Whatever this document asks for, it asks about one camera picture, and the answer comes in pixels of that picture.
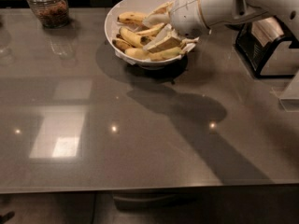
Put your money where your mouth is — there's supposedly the front left yellow banana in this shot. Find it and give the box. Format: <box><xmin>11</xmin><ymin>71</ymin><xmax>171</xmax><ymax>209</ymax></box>
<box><xmin>124</xmin><ymin>48</ymin><xmax>150</xmax><ymax>60</ymax></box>

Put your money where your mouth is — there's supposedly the clear glass at left edge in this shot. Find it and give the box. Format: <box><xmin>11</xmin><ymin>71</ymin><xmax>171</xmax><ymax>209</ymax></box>
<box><xmin>0</xmin><ymin>17</ymin><xmax>15</xmax><ymax>66</ymax></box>

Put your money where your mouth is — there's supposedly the top yellow banana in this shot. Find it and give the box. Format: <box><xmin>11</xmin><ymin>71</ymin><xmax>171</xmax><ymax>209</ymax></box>
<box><xmin>117</xmin><ymin>11</ymin><xmax>147</xmax><ymax>26</ymax></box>

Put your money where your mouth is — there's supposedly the middle left yellow banana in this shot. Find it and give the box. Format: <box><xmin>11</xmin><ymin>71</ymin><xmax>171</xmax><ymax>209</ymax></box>
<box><xmin>119</xmin><ymin>27</ymin><xmax>150</xmax><ymax>48</ymax></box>

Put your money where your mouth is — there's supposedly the thin centre yellow banana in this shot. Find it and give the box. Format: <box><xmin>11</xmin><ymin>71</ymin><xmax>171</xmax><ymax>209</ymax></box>
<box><xmin>137</xmin><ymin>23</ymin><xmax>165</xmax><ymax>36</ymax></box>

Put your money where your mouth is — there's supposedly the white bowl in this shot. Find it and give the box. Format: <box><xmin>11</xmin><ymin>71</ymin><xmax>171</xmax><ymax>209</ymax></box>
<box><xmin>104</xmin><ymin>0</ymin><xmax>182</xmax><ymax>70</ymax></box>

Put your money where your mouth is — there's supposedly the black wire bread basket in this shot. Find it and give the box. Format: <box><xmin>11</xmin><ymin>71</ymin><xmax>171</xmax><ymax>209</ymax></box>
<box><xmin>235</xmin><ymin>17</ymin><xmax>299</xmax><ymax>78</ymax></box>

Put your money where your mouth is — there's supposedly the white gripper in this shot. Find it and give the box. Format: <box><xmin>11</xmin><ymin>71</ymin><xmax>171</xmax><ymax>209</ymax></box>
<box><xmin>142</xmin><ymin>0</ymin><xmax>242</xmax><ymax>53</ymax></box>

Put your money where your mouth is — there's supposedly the small left yellow banana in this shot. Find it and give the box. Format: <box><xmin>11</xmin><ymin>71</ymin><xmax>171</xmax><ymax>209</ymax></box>
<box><xmin>112</xmin><ymin>38</ymin><xmax>132</xmax><ymax>52</ymax></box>

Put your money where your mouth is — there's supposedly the front right yellow banana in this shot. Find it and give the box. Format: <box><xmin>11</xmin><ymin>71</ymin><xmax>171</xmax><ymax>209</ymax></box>
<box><xmin>149</xmin><ymin>47</ymin><xmax>183</xmax><ymax>62</ymax></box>

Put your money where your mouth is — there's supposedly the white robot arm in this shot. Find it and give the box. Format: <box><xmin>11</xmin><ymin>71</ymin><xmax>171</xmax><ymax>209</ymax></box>
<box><xmin>143</xmin><ymin>0</ymin><xmax>299</xmax><ymax>39</ymax></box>

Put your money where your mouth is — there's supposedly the left glass cereal jar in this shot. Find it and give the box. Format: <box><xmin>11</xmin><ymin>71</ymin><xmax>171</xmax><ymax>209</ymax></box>
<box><xmin>26</xmin><ymin>0</ymin><xmax>69</xmax><ymax>28</ymax></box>

